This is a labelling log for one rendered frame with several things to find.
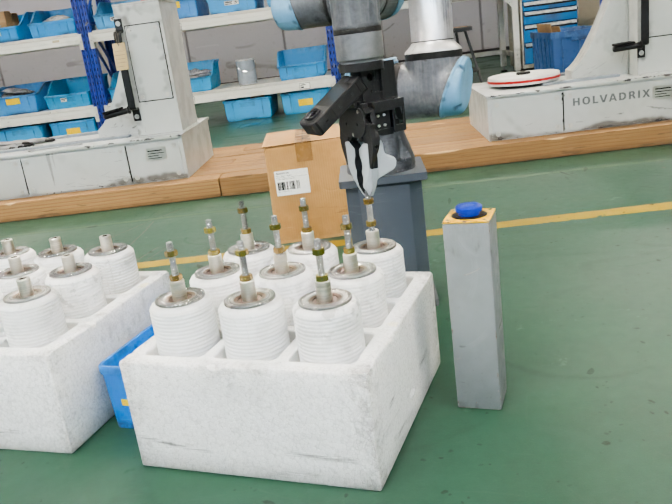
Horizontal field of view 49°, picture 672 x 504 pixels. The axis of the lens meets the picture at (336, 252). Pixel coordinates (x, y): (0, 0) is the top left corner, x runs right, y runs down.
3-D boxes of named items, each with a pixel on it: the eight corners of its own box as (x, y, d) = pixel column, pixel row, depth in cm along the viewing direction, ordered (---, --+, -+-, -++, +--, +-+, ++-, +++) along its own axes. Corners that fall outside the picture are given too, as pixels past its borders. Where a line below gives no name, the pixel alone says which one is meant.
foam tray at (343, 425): (251, 354, 149) (237, 271, 143) (441, 362, 135) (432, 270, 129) (142, 466, 114) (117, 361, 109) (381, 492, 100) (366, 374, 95)
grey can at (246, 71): (240, 84, 579) (236, 59, 573) (259, 81, 578) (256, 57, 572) (237, 86, 564) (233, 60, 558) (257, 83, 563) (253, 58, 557)
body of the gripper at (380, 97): (408, 133, 118) (400, 56, 114) (364, 143, 114) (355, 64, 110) (380, 131, 124) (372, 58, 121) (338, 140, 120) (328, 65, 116)
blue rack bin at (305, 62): (284, 76, 601) (280, 50, 595) (330, 70, 598) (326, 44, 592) (277, 81, 553) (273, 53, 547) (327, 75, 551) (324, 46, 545)
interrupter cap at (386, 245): (405, 246, 122) (405, 242, 122) (370, 259, 118) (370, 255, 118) (377, 239, 128) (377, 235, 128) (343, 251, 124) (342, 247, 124)
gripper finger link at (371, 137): (383, 168, 115) (376, 111, 113) (376, 170, 115) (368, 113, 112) (367, 166, 119) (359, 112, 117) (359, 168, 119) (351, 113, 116)
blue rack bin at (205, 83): (178, 90, 604) (173, 64, 598) (223, 84, 602) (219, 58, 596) (164, 96, 556) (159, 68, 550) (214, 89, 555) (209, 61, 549)
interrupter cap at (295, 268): (265, 266, 121) (265, 262, 121) (310, 263, 120) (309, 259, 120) (253, 282, 114) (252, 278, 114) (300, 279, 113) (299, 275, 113)
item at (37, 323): (48, 378, 133) (23, 285, 128) (92, 379, 130) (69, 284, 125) (11, 405, 125) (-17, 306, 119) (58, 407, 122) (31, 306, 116)
